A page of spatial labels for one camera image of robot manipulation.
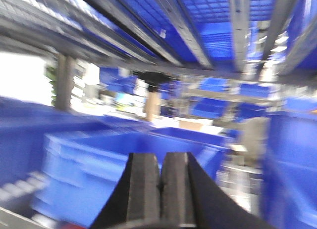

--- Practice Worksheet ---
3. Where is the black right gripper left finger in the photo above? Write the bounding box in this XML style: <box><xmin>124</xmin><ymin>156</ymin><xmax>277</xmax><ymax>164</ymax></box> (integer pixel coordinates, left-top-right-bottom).
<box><xmin>90</xmin><ymin>153</ymin><xmax>160</xmax><ymax>229</ymax></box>

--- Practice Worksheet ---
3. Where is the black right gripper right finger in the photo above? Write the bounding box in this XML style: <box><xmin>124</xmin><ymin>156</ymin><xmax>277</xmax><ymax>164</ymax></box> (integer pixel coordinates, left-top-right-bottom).
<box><xmin>161</xmin><ymin>152</ymin><xmax>272</xmax><ymax>229</ymax></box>

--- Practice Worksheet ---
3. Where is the blue plastic bin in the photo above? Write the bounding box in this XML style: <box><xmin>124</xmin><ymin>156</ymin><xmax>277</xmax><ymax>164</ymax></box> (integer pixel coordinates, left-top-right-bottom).
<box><xmin>32</xmin><ymin>127</ymin><xmax>232</xmax><ymax>227</ymax></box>

